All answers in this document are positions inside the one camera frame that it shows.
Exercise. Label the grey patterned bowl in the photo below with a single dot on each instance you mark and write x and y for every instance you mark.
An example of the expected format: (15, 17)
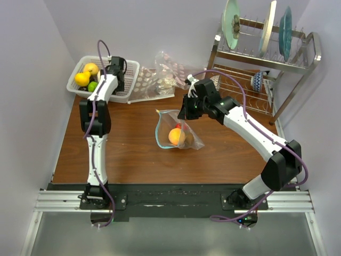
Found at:
(217, 81)

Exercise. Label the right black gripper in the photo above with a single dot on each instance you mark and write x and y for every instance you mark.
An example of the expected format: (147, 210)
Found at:
(185, 113)

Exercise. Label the pile of spotted plastic bags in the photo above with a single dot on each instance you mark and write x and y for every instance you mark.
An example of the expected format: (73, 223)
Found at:
(161, 82)

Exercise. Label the blue zip top bag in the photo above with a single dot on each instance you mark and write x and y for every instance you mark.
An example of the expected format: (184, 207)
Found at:
(166, 122)

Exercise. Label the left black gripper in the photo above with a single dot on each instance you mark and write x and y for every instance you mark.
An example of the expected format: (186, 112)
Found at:
(120, 88)

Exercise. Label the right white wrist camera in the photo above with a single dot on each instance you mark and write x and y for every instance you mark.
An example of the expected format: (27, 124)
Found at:
(191, 81)

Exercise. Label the teal glass plate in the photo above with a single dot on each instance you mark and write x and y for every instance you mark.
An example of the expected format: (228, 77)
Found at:
(285, 34)

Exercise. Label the white plastic basket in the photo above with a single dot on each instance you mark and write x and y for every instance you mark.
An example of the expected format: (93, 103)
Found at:
(130, 79)

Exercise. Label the green lime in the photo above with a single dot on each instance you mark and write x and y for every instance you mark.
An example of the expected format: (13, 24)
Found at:
(92, 86)

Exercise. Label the yellow apple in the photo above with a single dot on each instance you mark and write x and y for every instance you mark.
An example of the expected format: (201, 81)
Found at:
(92, 68)

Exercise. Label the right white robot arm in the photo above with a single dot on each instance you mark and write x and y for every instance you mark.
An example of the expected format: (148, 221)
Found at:
(281, 157)

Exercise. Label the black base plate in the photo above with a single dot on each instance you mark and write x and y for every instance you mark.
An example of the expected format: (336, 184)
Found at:
(128, 201)

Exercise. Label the orange peach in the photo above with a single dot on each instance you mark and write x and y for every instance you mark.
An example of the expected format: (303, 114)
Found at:
(176, 137)

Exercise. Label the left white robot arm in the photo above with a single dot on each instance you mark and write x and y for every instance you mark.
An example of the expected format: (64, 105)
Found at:
(96, 123)

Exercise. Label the brown kiwi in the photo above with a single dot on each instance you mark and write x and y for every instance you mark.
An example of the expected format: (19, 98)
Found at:
(189, 140)

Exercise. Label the steel dish rack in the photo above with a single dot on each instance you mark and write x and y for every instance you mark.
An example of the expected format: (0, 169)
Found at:
(303, 61)

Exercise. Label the white cream plate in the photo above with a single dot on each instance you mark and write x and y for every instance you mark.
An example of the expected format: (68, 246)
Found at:
(267, 29)

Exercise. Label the yellow pear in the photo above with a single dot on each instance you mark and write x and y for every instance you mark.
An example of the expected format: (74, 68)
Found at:
(82, 79)

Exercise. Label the pale green plate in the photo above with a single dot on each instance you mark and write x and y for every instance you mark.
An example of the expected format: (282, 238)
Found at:
(231, 23)

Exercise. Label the blue patterned bowl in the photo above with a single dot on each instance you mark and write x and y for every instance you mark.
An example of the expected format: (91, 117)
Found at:
(257, 81)

